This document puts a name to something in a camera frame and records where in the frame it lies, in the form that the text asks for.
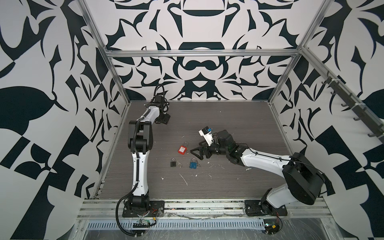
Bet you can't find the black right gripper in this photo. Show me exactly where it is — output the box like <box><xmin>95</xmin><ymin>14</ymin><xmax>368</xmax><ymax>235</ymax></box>
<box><xmin>190</xmin><ymin>139</ymin><xmax>230</xmax><ymax>161</ymax></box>

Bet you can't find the blue padlock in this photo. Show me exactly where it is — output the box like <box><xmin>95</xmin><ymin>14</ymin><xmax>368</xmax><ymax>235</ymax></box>
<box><xmin>189</xmin><ymin>158</ymin><xmax>200</xmax><ymax>169</ymax></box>

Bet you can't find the red safety padlock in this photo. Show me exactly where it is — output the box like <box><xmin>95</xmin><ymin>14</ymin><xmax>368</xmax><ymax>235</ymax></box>
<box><xmin>178</xmin><ymin>142</ymin><xmax>189</xmax><ymax>155</ymax></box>

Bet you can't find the small black padlock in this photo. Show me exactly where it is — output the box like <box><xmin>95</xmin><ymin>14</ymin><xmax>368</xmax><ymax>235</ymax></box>
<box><xmin>170</xmin><ymin>158</ymin><xmax>177</xmax><ymax>168</ymax></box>

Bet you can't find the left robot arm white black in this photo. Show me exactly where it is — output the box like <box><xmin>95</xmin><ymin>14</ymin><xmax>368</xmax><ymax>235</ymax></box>
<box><xmin>128</xmin><ymin>94</ymin><xmax>171</xmax><ymax>214</ymax></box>

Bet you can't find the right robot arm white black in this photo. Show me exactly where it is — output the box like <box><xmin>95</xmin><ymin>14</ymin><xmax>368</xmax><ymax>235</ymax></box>
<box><xmin>190</xmin><ymin>127</ymin><xmax>326</xmax><ymax>217</ymax></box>

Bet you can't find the left circuit board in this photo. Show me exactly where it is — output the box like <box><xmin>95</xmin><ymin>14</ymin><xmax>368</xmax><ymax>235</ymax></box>
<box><xmin>132</xmin><ymin>218</ymin><xmax>157</xmax><ymax>229</ymax></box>

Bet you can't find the circuit board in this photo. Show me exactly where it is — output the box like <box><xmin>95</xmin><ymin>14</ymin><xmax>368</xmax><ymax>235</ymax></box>
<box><xmin>132</xmin><ymin>218</ymin><xmax>157</xmax><ymax>229</ymax></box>
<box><xmin>262</xmin><ymin>219</ymin><xmax>282</xmax><ymax>236</ymax></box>

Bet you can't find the right circuit board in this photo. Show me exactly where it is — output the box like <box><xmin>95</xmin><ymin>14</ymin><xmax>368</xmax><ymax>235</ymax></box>
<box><xmin>262</xmin><ymin>219</ymin><xmax>282</xmax><ymax>236</ymax></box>

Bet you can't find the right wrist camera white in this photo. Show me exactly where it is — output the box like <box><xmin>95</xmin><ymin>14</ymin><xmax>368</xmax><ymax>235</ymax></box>
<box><xmin>199</xmin><ymin>127</ymin><xmax>214</xmax><ymax>146</ymax></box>

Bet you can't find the black corrugated cable conduit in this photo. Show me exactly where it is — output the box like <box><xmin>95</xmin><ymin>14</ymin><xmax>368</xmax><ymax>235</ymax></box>
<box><xmin>115</xmin><ymin>84</ymin><xmax>169</xmax><ymax>237</ymax></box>

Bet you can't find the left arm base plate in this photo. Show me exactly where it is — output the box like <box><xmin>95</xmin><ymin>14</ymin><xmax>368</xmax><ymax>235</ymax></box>
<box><xmin>122</xmin><ymin>201</ymin><xmax>165</xmax><ymax>218</ymax></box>

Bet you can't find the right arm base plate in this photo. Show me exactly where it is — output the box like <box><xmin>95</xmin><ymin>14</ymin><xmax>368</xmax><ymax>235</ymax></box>
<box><xmin>244</xmin><ymin>200</ymin><xmax>288</xmax><ymax>217</ymax></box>

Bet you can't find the white slotted cable duct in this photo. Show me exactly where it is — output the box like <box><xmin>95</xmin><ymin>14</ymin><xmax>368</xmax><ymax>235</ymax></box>
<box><xmin>87</xmin><ymin>219</ymin><xmax>265</xmax><ymax>231</ymax></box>

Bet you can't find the black coat hook rail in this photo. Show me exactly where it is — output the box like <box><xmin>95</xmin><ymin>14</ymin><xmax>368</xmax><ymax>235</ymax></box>
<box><xmin>322</xmin><ymin>71</ymin><xmax>384</xmax><ymax>144</ymax></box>

